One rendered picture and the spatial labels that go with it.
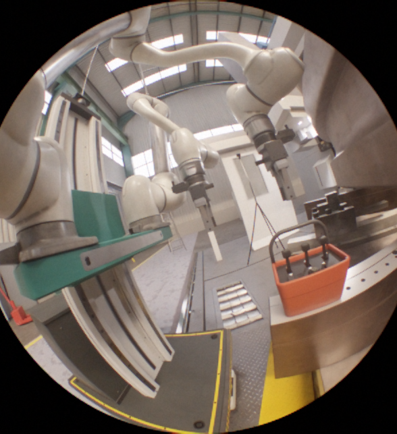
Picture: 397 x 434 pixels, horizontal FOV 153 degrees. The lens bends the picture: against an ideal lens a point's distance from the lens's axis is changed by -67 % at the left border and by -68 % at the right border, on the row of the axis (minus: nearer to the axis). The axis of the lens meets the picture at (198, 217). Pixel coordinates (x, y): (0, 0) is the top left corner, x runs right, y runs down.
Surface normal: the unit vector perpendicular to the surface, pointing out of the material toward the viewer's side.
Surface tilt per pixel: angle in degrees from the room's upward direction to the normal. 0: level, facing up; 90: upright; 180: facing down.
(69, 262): 90
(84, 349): 90
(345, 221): 90
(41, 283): 90
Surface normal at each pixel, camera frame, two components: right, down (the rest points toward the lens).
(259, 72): -0.65, 0.71
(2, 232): 0.95, -0.32
